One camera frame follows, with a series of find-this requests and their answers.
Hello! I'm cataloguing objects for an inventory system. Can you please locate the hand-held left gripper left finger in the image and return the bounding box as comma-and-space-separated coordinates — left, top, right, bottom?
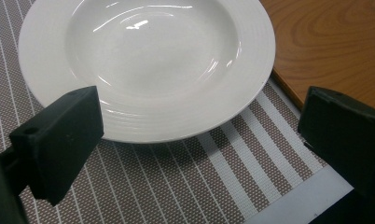
0, 86, 104, 207

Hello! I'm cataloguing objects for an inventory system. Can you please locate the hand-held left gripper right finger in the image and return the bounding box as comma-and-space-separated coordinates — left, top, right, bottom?
297, 86, 375, 224

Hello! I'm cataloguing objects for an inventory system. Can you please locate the white ceramic plate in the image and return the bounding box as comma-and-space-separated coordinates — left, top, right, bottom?
18, 0, 276, 145

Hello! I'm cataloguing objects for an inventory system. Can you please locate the brown striped woven placemat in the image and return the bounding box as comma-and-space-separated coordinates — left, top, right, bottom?
0, 0, 354, 224

